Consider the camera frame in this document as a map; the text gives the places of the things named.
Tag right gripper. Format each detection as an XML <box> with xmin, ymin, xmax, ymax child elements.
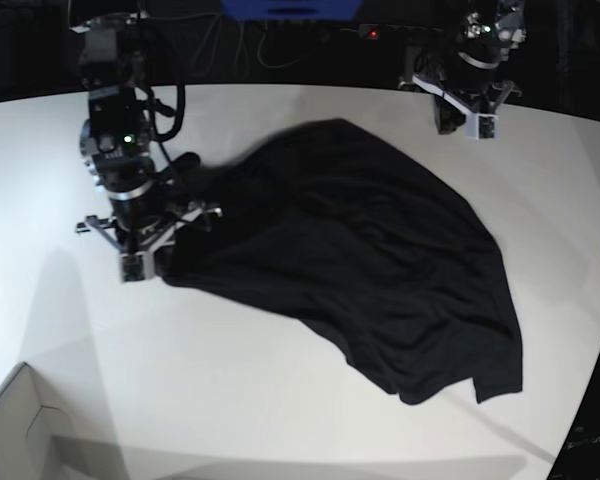
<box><xmin>75</xmin><ymin>195</ymin><xmax>223</xmax><ymax>256</ymax></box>

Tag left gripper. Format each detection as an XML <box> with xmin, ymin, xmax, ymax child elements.
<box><xmin>398</xmin><ymin>51</ymin><xmax>522</xmax><ymax>131</ymax></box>

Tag black t-shirt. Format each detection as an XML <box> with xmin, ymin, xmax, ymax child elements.
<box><xmin>162</xmin><ymin>119</ymin><xmax>523</xmax><ymax>405</ymax></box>

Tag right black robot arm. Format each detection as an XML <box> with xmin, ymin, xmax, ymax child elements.
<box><xmin>68</xmin><ymin>1</ymin><xmax>209</xmax><ymax>266</ymax></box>

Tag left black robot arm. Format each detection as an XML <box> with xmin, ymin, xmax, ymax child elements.
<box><xmin>399</xmin><ymin>1</ymin><xmax>526</xmax><ymax>140</ymax></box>

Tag black power strip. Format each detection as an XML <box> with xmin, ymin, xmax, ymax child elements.
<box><xmin>355</xmin><ymin>23</ymin><xmax>449</xmax><ymax>43</ymax></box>

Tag blue plastic bin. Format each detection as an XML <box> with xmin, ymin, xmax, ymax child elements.
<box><xmin>221</xmin><ymin>0</ymin><xmax>363</xmax><ymax>21</ymax></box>

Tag white cardboard box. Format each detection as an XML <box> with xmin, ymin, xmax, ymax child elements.
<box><xmin>0</xmin><ymin>362</ymin><xmax>129</xmax><ymax>479</ymax></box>

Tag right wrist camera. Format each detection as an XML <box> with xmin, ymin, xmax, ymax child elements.
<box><xmin>118</xmin><ymin>249</ymin><xmax>156</xmax><ymax>283</ymax></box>

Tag grey cables on floor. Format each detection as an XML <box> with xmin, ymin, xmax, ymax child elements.
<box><xmin>144</xmin><ymin>0</ymin><xmax>341</xmax><ymax>71</ymax></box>

